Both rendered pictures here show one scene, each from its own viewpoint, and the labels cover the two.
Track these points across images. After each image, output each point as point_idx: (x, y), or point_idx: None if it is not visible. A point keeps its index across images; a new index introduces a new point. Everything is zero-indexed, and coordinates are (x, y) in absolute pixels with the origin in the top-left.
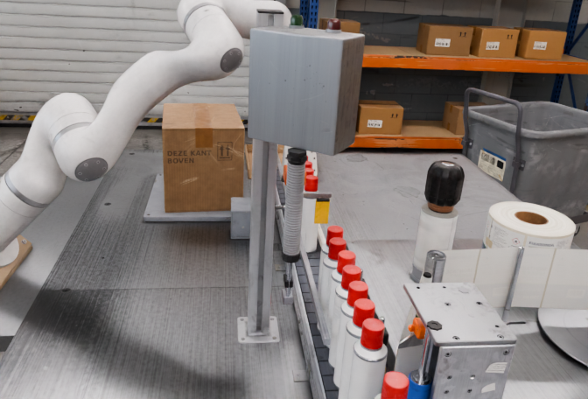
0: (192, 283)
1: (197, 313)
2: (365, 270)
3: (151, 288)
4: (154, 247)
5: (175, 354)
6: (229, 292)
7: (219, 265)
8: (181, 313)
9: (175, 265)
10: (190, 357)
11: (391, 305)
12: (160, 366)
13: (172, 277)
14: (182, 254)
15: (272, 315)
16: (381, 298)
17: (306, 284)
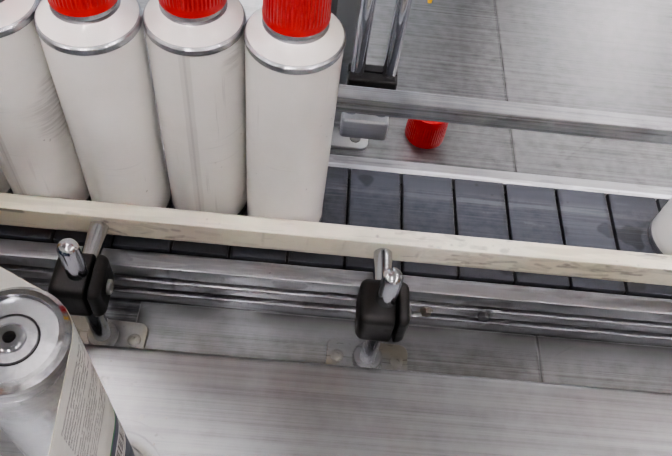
0: (517, 16)
1: (391, 14)
2: (552, 411)
3: None
4: None
5: None
6: (479, 75)
7: (608, 69)
8: None
9: None
10: None
11: (300, 430)
12: None
13: None
14: (650, 9)
15: (375, 144)
16: (350, 406)
17: (446, 193)
